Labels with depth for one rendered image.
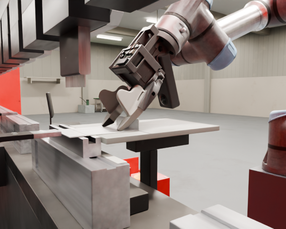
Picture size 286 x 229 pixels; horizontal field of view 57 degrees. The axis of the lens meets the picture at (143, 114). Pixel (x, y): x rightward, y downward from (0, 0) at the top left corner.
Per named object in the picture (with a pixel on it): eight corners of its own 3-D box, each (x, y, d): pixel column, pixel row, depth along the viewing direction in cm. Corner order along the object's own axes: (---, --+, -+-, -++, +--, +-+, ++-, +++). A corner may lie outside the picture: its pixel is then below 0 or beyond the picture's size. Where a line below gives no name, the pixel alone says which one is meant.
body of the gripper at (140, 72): (105, 70, 53) (138, 28, 56) (133, 97, 57) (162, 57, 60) (125, 67, 46) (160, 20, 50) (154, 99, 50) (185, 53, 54)
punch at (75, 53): (91, 87, 43) (90, 27, 42) (79, 87, 42) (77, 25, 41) (71, 87, 52) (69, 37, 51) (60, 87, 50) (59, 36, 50)
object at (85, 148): (101, 155, 43) (101, 136, 42) (83, 158, 41) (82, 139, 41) (63, 137, 59) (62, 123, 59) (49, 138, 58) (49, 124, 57)
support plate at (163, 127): (219, 130, 56) (219, 125, 56) (106, 144, 41) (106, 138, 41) (165, 121, 71) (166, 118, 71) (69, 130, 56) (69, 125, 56)
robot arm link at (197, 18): (223, 5, 58) (200, -28, 55) (199, 40, 55) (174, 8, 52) (199, 15, 65) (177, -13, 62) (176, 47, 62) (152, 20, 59)
